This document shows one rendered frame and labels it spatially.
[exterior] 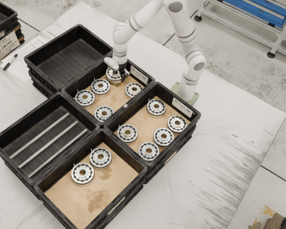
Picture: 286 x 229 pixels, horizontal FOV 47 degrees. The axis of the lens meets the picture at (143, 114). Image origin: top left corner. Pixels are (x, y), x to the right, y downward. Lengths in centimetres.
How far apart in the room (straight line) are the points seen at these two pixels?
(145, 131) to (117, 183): 31
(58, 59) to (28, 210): 83
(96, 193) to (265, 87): 210
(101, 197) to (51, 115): 51
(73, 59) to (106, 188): 80
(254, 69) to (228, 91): 123
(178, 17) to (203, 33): 204
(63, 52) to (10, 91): 38
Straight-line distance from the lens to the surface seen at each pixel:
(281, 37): 333
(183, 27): 148
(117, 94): 177
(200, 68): 171
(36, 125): 170
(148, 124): 168
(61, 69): 190
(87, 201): 150
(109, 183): 152
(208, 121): 191
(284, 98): 318
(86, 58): 194
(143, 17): 146
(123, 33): 151
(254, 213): 255
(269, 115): 207
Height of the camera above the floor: 225
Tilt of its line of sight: 56 degrees down
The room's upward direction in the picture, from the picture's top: 8 degrees clockwise
